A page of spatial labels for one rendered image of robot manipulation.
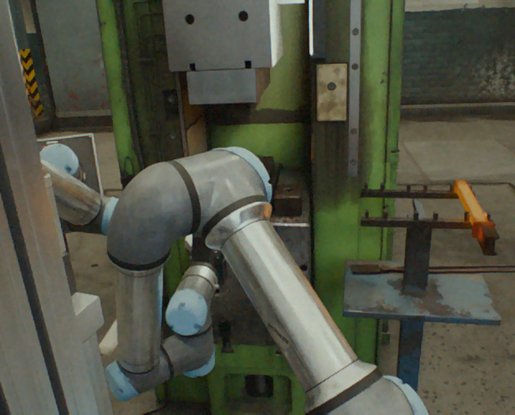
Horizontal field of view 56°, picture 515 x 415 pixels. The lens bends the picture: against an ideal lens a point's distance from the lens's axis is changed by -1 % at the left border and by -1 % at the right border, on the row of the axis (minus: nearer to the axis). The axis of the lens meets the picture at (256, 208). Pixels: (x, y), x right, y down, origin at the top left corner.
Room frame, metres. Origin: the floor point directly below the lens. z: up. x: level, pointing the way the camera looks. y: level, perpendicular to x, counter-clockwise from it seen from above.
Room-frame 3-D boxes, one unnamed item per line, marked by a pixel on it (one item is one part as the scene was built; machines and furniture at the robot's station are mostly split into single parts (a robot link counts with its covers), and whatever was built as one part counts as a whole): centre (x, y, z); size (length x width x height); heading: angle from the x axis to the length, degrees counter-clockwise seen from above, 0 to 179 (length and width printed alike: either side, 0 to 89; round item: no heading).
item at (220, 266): (0.99, 0.12, 0.97); 0.12 x 0.08 x 0.09; 172
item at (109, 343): (1.40, 0.43, 0.62); 0.44 x 0.05 x 0.05; 172
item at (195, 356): (0.82, 0.15, 0.88); 0.11 x 0.08 x 0.11; 127
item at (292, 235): (1.65, -0.01, 0.69); 0.56 x 0.38 x 0.45; 172
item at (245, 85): (1.64, 0.05, 1.32); 0.42 x 0.20 x 0.10; 172
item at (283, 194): (1.47, -0.11, 0.95); 0.12 x 0.08 x 0.06; 172
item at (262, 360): (1.65, -0.01, 0.23); 0.55 x 0.37 x 0.47; 172
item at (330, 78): (1.52, -0.25, 1.27); 0.09 x 0.02 x 0.17; 82
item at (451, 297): (1.21, -0.44, 0.75); 0.40 x 0.30 x 0.02; 78
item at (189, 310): (0.83, 0.14, 0.98); 0.11 x 0.08 x 0.09; 172
